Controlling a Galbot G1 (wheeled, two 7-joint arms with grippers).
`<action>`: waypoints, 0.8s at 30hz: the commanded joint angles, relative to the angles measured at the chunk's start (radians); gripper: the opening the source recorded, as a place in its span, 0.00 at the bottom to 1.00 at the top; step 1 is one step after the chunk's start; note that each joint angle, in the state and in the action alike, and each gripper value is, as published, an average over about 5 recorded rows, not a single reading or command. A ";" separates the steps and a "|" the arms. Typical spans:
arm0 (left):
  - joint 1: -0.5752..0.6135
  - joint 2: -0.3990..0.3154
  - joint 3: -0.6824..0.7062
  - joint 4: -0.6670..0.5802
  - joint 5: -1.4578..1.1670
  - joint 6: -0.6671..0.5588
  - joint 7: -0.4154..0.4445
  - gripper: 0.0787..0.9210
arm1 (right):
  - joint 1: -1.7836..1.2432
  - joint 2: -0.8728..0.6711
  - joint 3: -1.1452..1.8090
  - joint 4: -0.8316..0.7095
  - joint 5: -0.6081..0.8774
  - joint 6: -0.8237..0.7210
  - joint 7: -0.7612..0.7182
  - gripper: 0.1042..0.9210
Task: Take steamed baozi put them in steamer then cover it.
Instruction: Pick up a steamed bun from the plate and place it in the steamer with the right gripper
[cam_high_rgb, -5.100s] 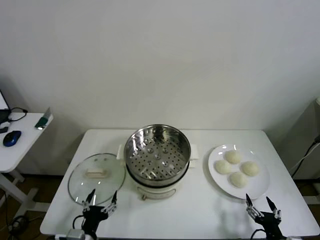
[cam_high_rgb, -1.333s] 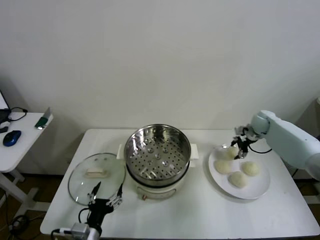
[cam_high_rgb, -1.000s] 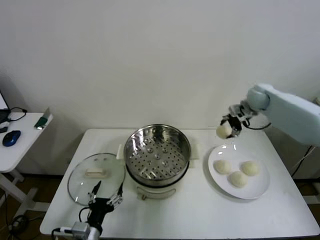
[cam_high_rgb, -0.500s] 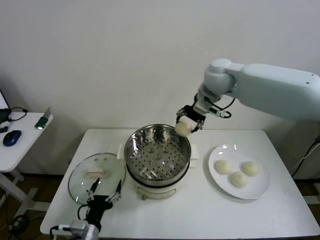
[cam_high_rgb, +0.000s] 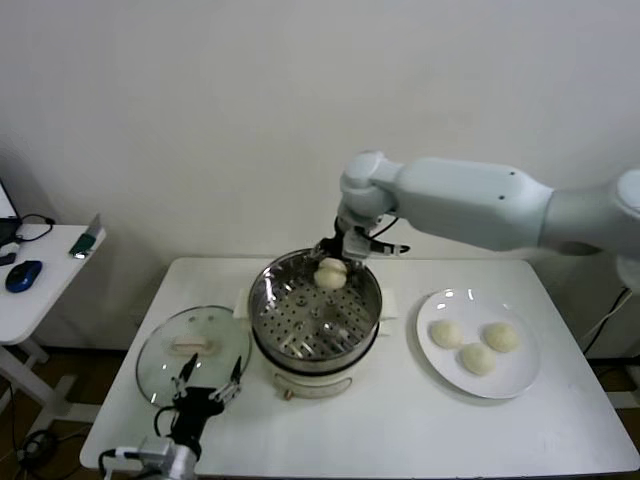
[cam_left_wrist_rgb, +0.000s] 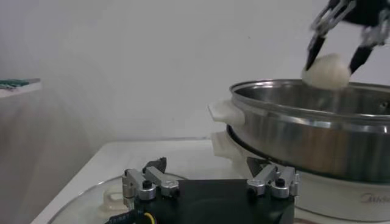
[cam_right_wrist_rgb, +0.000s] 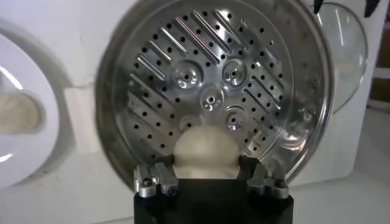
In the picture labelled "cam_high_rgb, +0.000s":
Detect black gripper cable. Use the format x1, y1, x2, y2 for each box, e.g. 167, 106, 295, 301
367, 212, 412, 257
153, 405, 177, 437

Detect glass lid white handle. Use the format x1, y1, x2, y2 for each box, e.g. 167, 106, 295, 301
135, 305, 252, 407

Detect white electric cooker base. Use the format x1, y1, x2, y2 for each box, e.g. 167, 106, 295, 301
243, 319, 396, 402

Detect white round plate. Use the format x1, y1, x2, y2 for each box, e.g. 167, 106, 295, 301
416, 288, 542, 400

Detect black floor cables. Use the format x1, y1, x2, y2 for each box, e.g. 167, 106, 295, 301
0, 379, 89, 469

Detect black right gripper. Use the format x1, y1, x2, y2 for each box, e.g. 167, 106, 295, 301
310, 217, 369, 275

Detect white steamed baozi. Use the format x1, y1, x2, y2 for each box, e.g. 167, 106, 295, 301
480, 322, 520, 352
458, 343, 497, 375
429, 319, 465, 348
313, 256, 348, 292

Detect black looped desk cable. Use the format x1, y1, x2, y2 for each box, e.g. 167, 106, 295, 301
14, 213, 57, 244

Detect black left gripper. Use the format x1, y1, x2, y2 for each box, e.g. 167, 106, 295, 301
171, 352, 244, 446

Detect blue computer mouse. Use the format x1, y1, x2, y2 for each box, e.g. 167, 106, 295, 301
4, 259, 44, 294

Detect open laptop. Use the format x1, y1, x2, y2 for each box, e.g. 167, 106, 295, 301
0, 177, 24, 246

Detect black cable white connector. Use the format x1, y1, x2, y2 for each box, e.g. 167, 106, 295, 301
97, 447, 146, 480

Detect perforated steel steamer basket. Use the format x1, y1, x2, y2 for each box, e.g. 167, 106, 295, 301
233, 248, 400, 374

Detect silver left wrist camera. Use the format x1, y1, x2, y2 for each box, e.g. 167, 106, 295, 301
137, 437, 174, 464

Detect white side table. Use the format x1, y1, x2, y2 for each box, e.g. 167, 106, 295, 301
0, 223, 109, 426

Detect white power cable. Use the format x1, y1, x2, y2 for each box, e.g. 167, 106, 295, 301
579, 287, 634, 354

